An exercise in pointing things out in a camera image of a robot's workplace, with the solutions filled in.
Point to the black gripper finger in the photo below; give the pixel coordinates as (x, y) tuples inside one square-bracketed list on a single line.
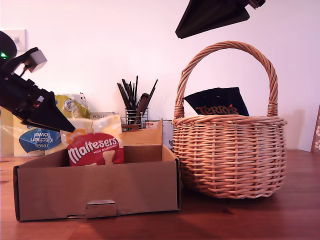
[(40, 118), (53, 110), (192, 17), (225, 17)]

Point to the blue Terry's orange eggs bag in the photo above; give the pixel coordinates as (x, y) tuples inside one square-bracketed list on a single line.
[(217, 100)]

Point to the white Porlex box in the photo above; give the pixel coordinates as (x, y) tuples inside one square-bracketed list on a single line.
[(100, 116)]

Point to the brown cardboard box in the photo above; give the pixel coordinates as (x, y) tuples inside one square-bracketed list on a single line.
[(100, 190)]

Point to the yellow kitchen towel pack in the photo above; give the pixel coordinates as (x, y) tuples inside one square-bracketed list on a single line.
[(30, 140)]

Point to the red Maltesers bunnies bag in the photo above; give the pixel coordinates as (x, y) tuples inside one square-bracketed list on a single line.
[(95, 150)]

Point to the thin black stick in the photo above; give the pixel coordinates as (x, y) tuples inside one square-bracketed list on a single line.
[(136, 92), (153, 89), (121, 96), (126, 93)]

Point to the cream labelled carton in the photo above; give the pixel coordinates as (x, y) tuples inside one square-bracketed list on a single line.
[(151, 124)]

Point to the brown paw print board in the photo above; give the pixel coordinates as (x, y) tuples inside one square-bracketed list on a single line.
[(316, 135)]

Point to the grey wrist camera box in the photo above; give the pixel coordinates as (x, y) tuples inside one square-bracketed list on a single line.
[(38, 60)]

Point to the white wall light switch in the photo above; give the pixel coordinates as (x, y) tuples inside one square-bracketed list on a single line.
[(21, 37)]

